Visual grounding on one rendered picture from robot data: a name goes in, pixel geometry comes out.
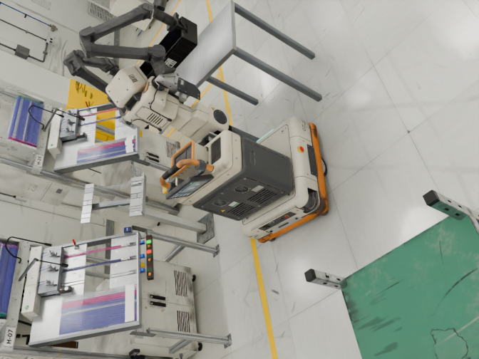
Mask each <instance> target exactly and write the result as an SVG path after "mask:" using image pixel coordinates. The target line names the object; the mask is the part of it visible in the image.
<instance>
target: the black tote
mask: <svg viewBox="0 0 479 359"><path fill-rule="evenodd" d="M180 20H181V21H182V23H183V24H184V26H185V27H186V28H187V29H186V30H185V29H181V31H174V30H172V31H171V32H170V31H169V32H168V33H167V34H166V36H165V37H164V38H163V39H162V41H161V42H160V43H159V44H160V45H161V46H163V47H164V48H165V53H166V54H167V55H166V56H165V57H166V58H165V60H164V62H165V64H166V65H168V67H169V68H174V67H175V69H176V68H177V67H178V66H179V65H180V64H181V63H182V62H183V61H184V60H185V58H186V57H187V56H188V55H189V54H190V53H191V52H192V50H193V49H194V48H195V47H196V46H197V24H195V23H193V22H191V21H190V20H188V19H186V18H185V17H183V16H181V17H180ZM140 69H141V71H142V72H143V73H144V74H145V76H146V77H147V79H149V78H150V77H151V76H154V77H155V76H156V75H155V73H154V70H153V67H152V65H151V64H150V63H148V62H146V61H144V62H143V64H142V65H141V66H140Z"/></svg>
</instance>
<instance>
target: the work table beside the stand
mask: <svg viewBox="0 0 479 359"><path fill-rule="evenodd" d="M235 13H237V14H239V15H240V16H242V17H243V18H245V19H247V20H248V21H250V22H252V23H253V24H254V25H256V26H258V27H260V28H261V29H263V30H264V31H266V32H267V33H269V34H271V35H272V36H274V37H275V38H277V39H279V40H280V41H282V42H283V43H285V44H287V45H288V46H290V47H292V48H293V49H294V50H296V51H298V52H300V53H301V54H303V55H304V56H306V57H307V58H309V59H311V60H312V59H313V58H315V53H314V52H312V51H310V50H309V49H308V48H306V47H304V46H303V45H301V44H300V43H298V42H296V41H295V40H293V39H292V38H290V37H288V36H287V35H285V34H284V33H282V32H281V31H279V30H277V29H276V28H275V27H273V26H271V25H270V24H268V23H267V22H265V21H263V20H262V19H260V18H259V17H257V16H255V15H254V14H252V13H251V12H249V11H248V10H246V9H245V8H243V7H241V6H240V5H239V4H237V3H235V2H233V1H232V0H230V1H229V2H228V4H227V5H226V6H225V7H224V8H223V9H222V10H221V12H219V13H218V15H216V17H215V18H214V19H213V20H212V21H211V22H210V23H209V25H208V26H207V27H206V28H205V29H204V30H203V31H202V33H201V34H200V35H199V36H198V37H197V46H196V47H195V48H194V49H193V50H192V52H191V53H190V54H189V55H188V56H187V57H186V58H185V60H184V61H183V62H182V63H181V64H180V65H179V66H178V67H177V68H176V71H175V73H179V76H180V77H181V78H182V79H184V80H186V81H188V82H190V83H192V84H194V85H196V87H197V88H199V87H200V86H201V85H202V84H203V83H204V82H205V81H207V82H208V83H211V84H213V85H215V86H217V87H218V88H221V89H223V90H225V91H227V92H229V93H231V94H233V95H236V96H237V97H239V98H241V99H243V100H246V101H247V102H249V103H251V104H253V105H257V104H258V99H256V98H253V97H252V96H250V95H248V94H246V93H244V92H242V91H240V90H238V89H236V88H234V87H232V86H230V85H228V84H226V83H224V82H222V81H220V80H218V79H216V78H214V77H212V76H211V75H212V74H213V73H214V72H215V71H216V70H217V69H218V68H219V67H220V66H221V65H222V64H223V63H224V62H225V61H226V60H227V59H228V58H229V57H230V56H231V55H232V54H233V55H235V56H236V57H238V58H241V59H242V60H243V61H246V62H248V63H249V64H251V65H253V66H254V67H256V68H258V69H260V70H261V71H264V72H265V73H267V74H269V75H271V76H272V77H274V78H276V79H278V80H280V81H281V82H283V83H285V84H287V85H289V86H291V87H292V88H294V89H296V90H298V91H299V92H301V93H303V94H305V95H307V96H309V97H310V98H312V99H314V100H315V101H317V102H319V101H320V100H322V96H321V94H319V93H317V92H316V91H314V90H312V89H311V88H308V87H307V86H305V85H303V84H302V83H300V82H299V81H297V80H294V79H293V78H291V77H289V76H288V75H286V74H284V73H283V72H281V71H279V70H277V69H276V68H274V67H272V66H270V65H269V64H267V63H265V62H264V61H261V60H259V59H258V58H256V57H254V56H253V55H251V54H250V53H248V52H246V51H244V50H242V49H241V48H239V47H237V46H236V30H235ZM232 132H234V133H236V134H238V135H239V136H240V137H245V138H247V139H249V140H252V141H254V142H257V141H258V140H259V139H260V138H258V137H255V136H254V135H250V134H249V133H247V132H244V131H242V130H240V129H237V128H235V127H233V126H232Z"/></svg>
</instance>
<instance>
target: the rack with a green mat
mask: <svg viewBox="0 0 479 359"><path fill-rule="evenodd" d="M423 198H424V200H425V202H426V205H428V206H429V207H432V208H434V209H436V210H438V211H440V212H442V213H444V214H447V215H448V216H447V217H445V218H444V219H442V220H440V221H439V222H437V223H435V224H434V225H432V226H430V227H429V228H427V229H425V230H423V231H422V232H420V233H419V234H417V235H415V236H413V237H412V238H410V239H409V240H407V241H405V242H403V243H402V244H400V245H398V246H397V247H395V248H394V249H392V250H390V251H388V252H387V253H385V254H384V255H382V256H380V257H378V258H377V259H375V260H373V261H372V262H370V263H369V264H367V265H365V266H363V267H362V268H360V269H359V270H357V271H355V272H353V273H352V274H350V275H348V276H347V277H345V278H344V277H342V276H337V275H333V274H329V273H326V272H323V271H317V270H315V269H309V270H308V271H306V272H304V275H305V279H306V281H307V282H310V283H315V284H319V285H322V286H328V287H331V288H336V289H339V290H341V292H342V296H343V298H344V302H345V305H346V309H347V312H348V315H349V319H350V321H351V325H352V328H353V331H354V335H355V338H356V342H357V345H358V347H359V352H360V354H361V359H479V213H477V212H475V211H473V210H472V209H470V208H468V207H466V206H464V205H462V204H460V203H458V202H456V201H454V200H452V199H450V198H448V197H446V196H444V195H442V194H440V193H438V192H436V191H434V190H431V191H429V192H427V193H426V194H424V195H423Z"/></svg>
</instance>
